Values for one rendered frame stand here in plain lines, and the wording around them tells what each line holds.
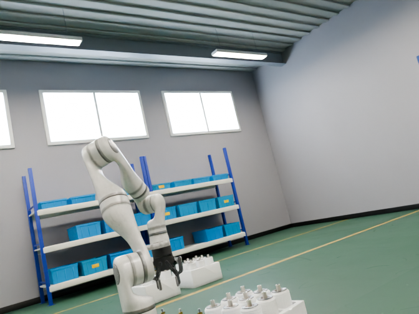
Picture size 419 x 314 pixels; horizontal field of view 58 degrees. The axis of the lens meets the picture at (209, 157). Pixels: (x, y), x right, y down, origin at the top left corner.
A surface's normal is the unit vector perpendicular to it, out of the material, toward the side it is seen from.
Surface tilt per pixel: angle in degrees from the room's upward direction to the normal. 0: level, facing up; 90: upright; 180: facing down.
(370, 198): 90
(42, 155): 90
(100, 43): 90
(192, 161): 90
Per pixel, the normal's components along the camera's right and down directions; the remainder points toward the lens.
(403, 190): -0.80, 0.10
